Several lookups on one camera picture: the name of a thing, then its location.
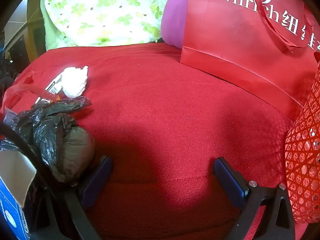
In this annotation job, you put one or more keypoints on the red plastic bag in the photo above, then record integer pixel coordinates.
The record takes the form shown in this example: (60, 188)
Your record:
(17, 90)

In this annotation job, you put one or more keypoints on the wooden partition frame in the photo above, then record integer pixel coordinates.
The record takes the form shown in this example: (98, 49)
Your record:
(35, 30)

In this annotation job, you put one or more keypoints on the red paper gift bag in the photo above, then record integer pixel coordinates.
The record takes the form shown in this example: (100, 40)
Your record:
(237, 42)

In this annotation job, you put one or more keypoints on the blue cardboard box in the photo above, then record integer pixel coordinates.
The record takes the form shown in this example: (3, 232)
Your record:
(11, 200)

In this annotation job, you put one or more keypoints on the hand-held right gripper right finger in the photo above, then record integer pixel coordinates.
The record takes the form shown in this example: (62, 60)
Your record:
(228, 180)

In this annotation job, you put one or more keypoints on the pink pillow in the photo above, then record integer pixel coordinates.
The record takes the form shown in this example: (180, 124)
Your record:
(175, 17)

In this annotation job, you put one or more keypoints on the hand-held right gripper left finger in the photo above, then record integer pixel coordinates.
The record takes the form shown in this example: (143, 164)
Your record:
(98, 180)

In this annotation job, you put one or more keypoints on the white tissue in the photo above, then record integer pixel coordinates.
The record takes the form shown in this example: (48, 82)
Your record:
(73, 81)

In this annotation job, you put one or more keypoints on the red blanket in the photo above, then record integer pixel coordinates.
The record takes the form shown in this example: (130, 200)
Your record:
(162, 105)

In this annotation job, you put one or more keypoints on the black plastic bag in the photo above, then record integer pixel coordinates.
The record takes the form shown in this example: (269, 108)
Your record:
(55, 140)

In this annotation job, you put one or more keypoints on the green clover print quilt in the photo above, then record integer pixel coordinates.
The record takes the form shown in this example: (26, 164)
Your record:
(100, 12)

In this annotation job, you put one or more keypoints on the red plastic mesh basket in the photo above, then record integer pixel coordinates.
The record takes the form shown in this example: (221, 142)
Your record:
(305, 167)

